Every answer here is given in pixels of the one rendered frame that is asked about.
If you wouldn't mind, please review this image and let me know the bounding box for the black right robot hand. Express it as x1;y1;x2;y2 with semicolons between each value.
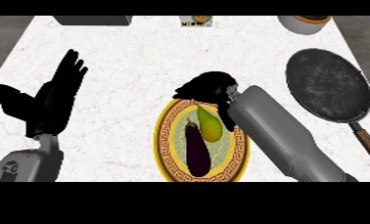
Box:
171;70;239;133

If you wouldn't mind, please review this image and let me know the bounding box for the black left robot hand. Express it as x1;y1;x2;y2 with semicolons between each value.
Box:
0;49;90;139

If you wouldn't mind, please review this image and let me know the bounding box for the green yellow pear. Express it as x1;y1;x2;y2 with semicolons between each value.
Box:
195;105;225;144

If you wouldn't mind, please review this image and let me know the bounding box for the yellow patterned round plate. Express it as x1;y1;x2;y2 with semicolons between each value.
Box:
152;98;251;183

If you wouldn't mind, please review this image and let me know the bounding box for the dark grey frying pan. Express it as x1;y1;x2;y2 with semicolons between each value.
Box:
284;48;370;156

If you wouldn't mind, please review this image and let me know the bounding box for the dark purple eggplant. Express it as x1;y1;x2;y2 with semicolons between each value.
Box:
183;118;213;178

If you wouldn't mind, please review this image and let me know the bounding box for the small printed box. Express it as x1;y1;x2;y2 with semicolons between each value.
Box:
179;15;214;28

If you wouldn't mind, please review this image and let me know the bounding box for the dark grey flat appliance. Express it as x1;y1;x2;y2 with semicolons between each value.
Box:
50;15;134;26

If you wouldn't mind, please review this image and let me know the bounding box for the white pot with brown rim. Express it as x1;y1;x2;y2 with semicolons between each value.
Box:
276;15;334;36

